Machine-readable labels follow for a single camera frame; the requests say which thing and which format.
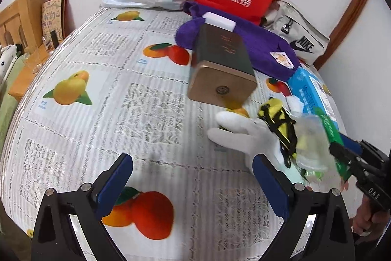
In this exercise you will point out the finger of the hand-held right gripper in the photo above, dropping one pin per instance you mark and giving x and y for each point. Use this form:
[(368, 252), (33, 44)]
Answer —
[(342, 155), (351, 144)]

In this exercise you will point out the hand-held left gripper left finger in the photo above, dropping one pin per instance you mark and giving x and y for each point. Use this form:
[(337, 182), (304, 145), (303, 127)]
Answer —
[(114, 184)]

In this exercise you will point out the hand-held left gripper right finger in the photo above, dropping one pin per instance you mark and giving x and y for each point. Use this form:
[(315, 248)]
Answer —
[(270, 187)]

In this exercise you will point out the green packet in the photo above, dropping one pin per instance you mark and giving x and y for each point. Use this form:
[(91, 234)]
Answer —
[(328, 126)]

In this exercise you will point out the clear plastic bag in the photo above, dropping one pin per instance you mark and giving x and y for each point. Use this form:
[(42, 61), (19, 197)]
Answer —
[(311, 141)]

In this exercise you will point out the white tissue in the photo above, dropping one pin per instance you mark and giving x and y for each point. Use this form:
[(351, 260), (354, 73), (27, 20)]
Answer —
[(294, 102)]

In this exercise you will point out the blue tissue pack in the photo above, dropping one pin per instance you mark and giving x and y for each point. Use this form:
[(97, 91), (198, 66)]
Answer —
[(308, 86)]

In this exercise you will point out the dark green tin box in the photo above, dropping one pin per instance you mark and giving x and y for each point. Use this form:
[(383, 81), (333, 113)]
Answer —
[(220, 56)]

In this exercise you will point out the person's right hand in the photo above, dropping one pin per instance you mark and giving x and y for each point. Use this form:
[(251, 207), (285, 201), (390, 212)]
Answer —
[(363, 218)]

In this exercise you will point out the fruit print lace tablecloth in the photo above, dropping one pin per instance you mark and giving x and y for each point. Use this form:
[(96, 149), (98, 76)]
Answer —
[(152, 114)]

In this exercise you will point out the small printed card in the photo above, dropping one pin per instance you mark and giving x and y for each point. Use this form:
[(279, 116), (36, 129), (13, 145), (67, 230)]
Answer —
[(282, 59)]

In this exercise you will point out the grey sling bag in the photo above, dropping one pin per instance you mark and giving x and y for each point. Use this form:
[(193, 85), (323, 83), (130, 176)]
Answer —
[(305, 31)]

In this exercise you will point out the purple towel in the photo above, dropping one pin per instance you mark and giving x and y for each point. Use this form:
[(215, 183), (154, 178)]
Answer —
[(262, 44)]

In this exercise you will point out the small wooden table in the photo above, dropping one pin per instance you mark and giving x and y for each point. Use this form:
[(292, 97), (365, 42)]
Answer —
[(21, 83)]

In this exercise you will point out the clear glass cup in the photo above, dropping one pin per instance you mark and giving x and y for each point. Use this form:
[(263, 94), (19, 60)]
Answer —
[(33, 60), (45, 44)]

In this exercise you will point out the black bottle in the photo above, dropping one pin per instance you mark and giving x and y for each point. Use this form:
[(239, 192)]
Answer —
[(54, 38)]

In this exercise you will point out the spotted white pillow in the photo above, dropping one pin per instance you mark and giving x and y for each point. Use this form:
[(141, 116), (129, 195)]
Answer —
[(7, 59)]

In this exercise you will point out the white rectangular box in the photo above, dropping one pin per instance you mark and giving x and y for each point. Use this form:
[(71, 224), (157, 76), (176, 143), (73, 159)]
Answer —
[(220, 21)]

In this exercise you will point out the brown doodle paper bag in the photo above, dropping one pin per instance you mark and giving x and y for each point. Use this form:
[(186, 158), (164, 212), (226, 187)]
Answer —
[(55, 13)]

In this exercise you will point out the wooden chair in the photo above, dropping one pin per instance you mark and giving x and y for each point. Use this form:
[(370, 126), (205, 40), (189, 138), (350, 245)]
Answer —
[(18, 16)]

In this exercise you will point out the wooden door frame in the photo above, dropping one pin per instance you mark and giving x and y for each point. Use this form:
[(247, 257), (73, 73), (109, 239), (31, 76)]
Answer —
[(351, 13)]

